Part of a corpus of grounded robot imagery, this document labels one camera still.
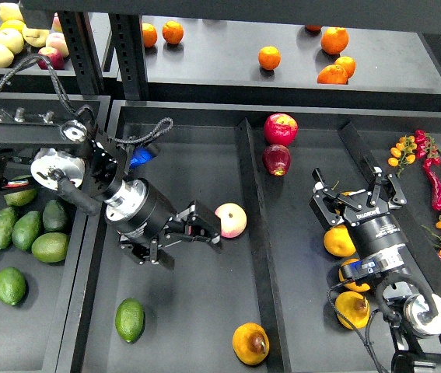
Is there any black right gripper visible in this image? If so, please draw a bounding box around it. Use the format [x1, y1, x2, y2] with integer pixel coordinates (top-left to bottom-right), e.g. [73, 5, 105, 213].
[309, 155, 408, 259]

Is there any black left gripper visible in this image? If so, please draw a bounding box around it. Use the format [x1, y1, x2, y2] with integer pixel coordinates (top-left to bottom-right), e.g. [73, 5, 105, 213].
[104, 178, 222, 270]

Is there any yellow pear with brown end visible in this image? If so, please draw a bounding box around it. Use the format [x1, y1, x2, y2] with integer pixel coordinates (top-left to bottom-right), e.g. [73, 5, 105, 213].
[232, 322, 270, 366]

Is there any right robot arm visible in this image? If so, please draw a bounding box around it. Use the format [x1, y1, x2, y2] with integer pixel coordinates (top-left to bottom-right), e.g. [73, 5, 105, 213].
[309, 159, 441, 372]

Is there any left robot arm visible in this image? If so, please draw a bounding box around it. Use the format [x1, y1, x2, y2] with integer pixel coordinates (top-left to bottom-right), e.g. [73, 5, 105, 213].
[0, 70, 221, 268]

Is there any round yellow pear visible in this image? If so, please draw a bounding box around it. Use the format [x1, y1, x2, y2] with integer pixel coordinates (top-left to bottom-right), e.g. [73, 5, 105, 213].
[323, 225, 356, 257]

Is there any yellow pear brown spot right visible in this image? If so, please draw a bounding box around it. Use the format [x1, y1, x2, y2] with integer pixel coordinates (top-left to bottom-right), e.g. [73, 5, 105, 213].
[338, 258, 371, 293]

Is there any yellow pear lower right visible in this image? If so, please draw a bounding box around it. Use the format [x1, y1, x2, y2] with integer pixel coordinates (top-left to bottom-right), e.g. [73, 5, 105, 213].
[334, 291, 370, 329]

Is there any dark avocado middle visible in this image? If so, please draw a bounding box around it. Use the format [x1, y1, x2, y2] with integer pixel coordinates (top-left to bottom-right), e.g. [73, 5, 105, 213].
[42, 200, 68, 232]

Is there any light green avocado front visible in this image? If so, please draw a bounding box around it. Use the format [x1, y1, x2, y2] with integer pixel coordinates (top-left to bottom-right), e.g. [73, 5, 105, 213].
[31, 232, 69, 263]

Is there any light green avocado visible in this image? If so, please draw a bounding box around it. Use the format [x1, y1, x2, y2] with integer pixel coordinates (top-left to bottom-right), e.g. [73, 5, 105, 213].
[4, 175, 38, 207]
[31, 232, 69, 263]

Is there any green avocado centre pile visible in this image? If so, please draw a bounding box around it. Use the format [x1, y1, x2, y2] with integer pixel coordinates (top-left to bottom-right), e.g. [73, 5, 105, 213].
[12, 211, 43, 251]

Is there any light green avocado top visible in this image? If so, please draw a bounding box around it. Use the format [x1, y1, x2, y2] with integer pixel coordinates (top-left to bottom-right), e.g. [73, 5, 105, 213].
[4, 175, 38, 207]

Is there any bright green avocado lower left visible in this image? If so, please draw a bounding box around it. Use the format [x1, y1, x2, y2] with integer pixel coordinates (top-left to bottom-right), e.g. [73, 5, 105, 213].
[0, 267, 26, 305]

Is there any orange cherry tomato bunch left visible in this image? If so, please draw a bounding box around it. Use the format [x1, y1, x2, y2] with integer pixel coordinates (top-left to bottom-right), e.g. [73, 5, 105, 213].
[387, 135, 417, 177]

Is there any pink apple centre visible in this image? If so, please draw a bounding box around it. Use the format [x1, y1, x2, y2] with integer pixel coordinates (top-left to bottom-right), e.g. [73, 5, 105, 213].
[215, 203, 247, 239]

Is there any red chili pepper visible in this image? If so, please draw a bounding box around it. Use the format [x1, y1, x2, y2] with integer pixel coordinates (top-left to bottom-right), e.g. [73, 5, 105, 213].
[422, 159, 441, 211]

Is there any red cherry tomato bunch top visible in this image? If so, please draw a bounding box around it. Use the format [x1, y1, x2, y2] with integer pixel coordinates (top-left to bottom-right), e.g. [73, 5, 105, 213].
[414, 129, 441, 166]

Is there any black tray divider right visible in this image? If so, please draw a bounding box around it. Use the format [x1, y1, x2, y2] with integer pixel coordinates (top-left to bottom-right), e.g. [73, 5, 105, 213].
[338, 122, 441, 297]

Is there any black tray divider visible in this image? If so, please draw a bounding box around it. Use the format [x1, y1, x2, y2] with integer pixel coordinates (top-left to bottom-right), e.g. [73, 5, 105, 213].
[338, 122, 441, 297]
[235, 118, 291, 372]

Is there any dark red apple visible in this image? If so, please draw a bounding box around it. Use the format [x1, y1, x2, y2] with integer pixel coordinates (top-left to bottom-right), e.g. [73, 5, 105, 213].
[262, 145, 292, 176]

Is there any bright red apple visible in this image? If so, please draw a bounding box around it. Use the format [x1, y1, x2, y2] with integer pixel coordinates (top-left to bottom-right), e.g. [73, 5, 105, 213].
[264, 113, 299, 146]

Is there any black middle tray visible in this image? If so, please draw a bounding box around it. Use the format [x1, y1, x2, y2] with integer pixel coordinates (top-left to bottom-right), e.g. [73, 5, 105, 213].
[78, 101, 441, 372]

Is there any black tray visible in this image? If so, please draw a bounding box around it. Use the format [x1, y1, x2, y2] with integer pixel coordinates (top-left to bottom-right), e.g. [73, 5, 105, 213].
[78, 101, 441, 372]
[0, 91, 112, 373]

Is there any black tray divider left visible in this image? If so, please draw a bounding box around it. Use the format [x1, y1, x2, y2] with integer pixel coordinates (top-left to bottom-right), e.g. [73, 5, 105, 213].
[235, 118, 291, 372]

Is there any front orange on shelf right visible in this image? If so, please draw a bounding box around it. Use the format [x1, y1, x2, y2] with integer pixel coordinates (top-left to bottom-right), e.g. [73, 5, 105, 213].
[317, 64, 348, 85]

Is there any small orange on shelf right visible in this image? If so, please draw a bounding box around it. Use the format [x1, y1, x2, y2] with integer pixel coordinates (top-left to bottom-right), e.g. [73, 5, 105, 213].
[334, 56, 356, 78]

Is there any black left tray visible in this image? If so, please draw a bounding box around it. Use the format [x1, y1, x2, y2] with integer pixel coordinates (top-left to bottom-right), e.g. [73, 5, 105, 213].
[0, 91, 112, 373]

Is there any large orange on shelf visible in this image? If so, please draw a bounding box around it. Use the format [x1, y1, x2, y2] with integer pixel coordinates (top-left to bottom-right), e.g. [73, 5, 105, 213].
[320, 27, 349, 55]

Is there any orange on shelf middle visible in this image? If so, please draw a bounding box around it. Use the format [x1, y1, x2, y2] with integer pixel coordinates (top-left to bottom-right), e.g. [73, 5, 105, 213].
[258, 46, 282, 71]

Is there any orange under shelf edge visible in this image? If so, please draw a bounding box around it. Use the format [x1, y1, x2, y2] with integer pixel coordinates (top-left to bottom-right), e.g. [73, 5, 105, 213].
[305, 25, 322, 32]

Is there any orange on shelf far left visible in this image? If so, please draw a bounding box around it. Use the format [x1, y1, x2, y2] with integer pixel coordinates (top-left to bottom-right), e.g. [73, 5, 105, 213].
[142, 23, 158, 48]

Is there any black shelf post right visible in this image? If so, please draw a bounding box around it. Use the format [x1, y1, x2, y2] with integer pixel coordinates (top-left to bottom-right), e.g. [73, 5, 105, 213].
[108, 13, 149, 101]

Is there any black shelf post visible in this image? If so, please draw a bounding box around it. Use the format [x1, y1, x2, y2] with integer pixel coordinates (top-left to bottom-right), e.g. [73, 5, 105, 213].
[108, 13, 149, 101]
[58, 11, 103, 95]

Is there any black shelf post left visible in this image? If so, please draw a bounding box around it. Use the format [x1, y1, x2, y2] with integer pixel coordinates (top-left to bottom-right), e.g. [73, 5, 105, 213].
[58, 11, 103, 95]

